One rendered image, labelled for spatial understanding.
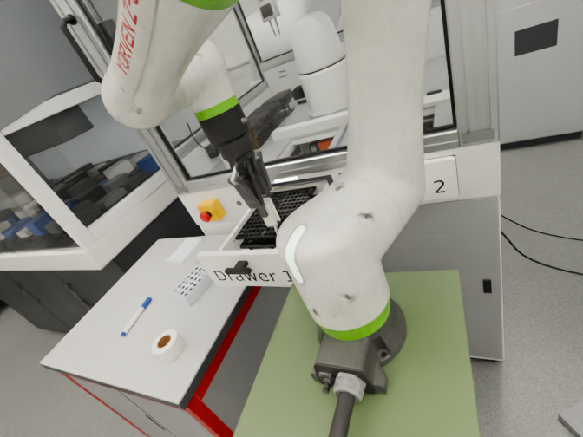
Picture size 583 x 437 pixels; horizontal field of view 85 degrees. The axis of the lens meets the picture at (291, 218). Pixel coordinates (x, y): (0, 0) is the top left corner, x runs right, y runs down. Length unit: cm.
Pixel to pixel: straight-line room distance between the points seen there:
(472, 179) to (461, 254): 25
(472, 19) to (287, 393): 73
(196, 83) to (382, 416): 60
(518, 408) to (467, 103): 105
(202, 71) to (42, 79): 95
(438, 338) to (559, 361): 105
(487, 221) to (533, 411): 74
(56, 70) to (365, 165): 129
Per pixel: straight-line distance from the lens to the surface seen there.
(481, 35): 77
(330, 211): 41
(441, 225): 97
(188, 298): 99
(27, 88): 147
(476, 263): 107
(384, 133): 45
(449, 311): 59
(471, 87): 80
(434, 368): 53
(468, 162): 87
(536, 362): 156
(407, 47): 42
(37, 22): 160
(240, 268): 74
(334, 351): 50
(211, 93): 65
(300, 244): 39
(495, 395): 148
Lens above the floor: 133
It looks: 31 degrees down
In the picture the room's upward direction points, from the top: 25 degrees counter-clockwise
